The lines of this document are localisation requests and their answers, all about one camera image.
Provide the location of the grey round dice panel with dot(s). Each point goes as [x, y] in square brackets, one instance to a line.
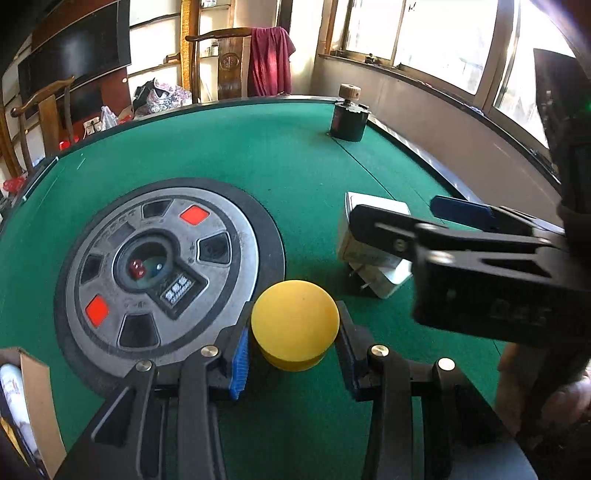
[240, 249]

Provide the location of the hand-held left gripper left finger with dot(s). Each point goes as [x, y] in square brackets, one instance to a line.
[240, 364]

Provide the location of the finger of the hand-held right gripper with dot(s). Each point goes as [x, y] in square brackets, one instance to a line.
[378, 228]
[461, 210]

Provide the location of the red plastic bag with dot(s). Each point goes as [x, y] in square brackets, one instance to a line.
[11, 185]

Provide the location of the carved wooden chair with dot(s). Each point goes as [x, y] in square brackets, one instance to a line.
[233, 64]

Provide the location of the person's right hand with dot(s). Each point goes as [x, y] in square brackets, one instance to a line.
[570, 397]

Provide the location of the black television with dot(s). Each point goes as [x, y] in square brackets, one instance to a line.
[83, 46]

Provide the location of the dark jar with wooden lid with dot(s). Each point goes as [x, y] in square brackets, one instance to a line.
[348, 124]

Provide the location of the plain wooden chair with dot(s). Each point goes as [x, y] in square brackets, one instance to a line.
[46, 110]

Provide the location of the window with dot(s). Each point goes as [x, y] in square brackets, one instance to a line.
[438, 32]

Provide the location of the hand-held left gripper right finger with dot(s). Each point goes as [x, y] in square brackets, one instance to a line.
[346, 364]

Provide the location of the white pill bottle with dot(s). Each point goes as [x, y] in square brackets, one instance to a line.
[14, 392]

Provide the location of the yellow round container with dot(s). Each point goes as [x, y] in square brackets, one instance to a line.
[295, 318]

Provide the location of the clear plastic bag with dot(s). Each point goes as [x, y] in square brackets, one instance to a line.
[108, 119]

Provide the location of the white carton box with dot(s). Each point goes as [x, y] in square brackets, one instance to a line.
[383, 199]

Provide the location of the white power adapter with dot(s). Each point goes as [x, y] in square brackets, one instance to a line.
[392, 281]

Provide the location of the cardboard box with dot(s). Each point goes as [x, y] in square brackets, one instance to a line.
[41, 406]

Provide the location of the floral plastic bag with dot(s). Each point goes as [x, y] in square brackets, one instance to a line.
[168, 97]

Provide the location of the dark red cloth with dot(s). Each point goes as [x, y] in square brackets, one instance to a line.
[270, 64]

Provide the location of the wooden wall shelving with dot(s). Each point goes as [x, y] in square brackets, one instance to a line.
[152, 46]

